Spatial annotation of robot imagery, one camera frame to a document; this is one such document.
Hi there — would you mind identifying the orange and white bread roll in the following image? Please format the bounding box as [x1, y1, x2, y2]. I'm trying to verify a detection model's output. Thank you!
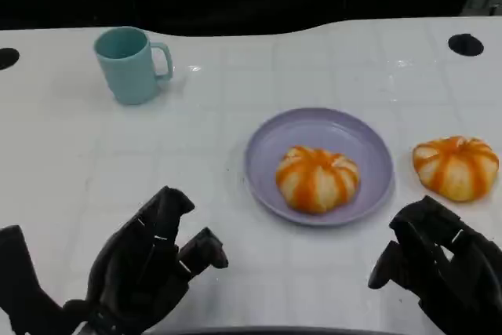
[412, 136, 500, 202]
[275, 145, 361, 217]

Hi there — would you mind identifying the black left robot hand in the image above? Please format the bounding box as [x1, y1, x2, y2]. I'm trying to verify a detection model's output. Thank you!
[0, 185, 229, 335]

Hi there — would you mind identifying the lilac plate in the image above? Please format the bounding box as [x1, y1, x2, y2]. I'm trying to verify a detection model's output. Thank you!
[242, 107, 395, 228]

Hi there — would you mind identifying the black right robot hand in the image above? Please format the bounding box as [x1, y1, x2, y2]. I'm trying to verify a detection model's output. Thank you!
[367, 195, 502, 335]

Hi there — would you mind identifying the pale green mug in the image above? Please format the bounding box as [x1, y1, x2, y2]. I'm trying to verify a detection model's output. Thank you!
[93, 26, 174, 106]

